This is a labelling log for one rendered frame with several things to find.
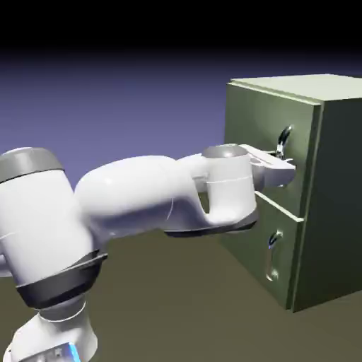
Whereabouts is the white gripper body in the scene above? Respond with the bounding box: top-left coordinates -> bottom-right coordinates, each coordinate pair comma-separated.
239,144 -> 297,191

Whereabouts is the long curved metal handle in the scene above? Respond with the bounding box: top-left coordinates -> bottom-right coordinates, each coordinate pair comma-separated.
271,124 -> 293,161

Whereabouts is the large green cabinet door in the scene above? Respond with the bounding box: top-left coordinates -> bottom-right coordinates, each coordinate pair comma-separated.
223,82 -> 324,218

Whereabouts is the green cabinet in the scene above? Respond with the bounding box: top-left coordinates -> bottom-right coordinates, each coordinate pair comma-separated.
219,74 -> 362,313

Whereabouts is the small green cabinet door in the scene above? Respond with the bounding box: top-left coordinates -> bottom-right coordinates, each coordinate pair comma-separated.
219,191 -> 305,310

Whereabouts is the short curved metal handle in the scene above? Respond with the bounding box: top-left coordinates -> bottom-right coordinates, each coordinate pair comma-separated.
264,230 -> 284,281

